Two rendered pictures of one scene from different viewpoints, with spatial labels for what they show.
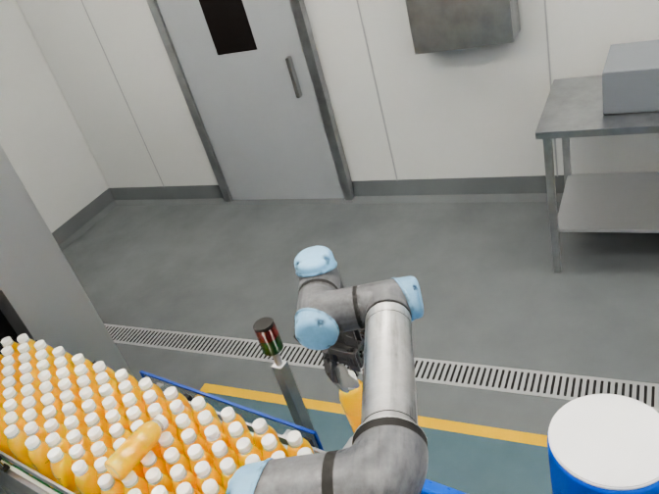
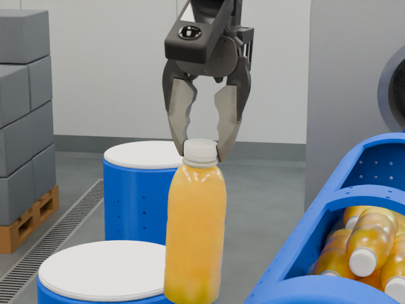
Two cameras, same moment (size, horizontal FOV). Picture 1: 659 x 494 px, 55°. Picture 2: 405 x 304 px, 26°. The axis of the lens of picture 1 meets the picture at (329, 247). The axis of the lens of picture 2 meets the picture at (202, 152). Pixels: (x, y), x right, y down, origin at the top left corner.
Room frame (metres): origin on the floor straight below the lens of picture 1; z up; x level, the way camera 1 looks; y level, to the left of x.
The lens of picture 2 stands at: (1.42, 0.94, 1.63)
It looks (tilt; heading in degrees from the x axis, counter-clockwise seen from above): 14 degrees down; 246
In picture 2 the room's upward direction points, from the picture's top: straight up
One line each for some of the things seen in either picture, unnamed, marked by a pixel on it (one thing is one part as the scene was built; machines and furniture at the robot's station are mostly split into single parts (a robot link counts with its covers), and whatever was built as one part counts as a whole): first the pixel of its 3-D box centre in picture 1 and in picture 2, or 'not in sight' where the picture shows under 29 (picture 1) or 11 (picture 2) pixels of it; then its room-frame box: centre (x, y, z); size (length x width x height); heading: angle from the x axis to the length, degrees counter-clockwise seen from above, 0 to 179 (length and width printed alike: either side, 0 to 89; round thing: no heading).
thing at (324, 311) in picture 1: (327, 314); not in sight; (0.89, 0.04, 1.68); 0.11 x 0.11 x 0.08; 78
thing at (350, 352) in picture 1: (343, 336); (216, 26); (1.00, 0.03, 1.53); 0.09 x 0.08 x 0.12; 50
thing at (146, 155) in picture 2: not in sight; (154, 154); (0.59, -1.27, 1.03); 0.28 x 0.28 x 0.01
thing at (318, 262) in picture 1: (320, 278); not in sight; (0.99, 0.03, 1.69); 0.09 x 0.08 x 0.11; 168
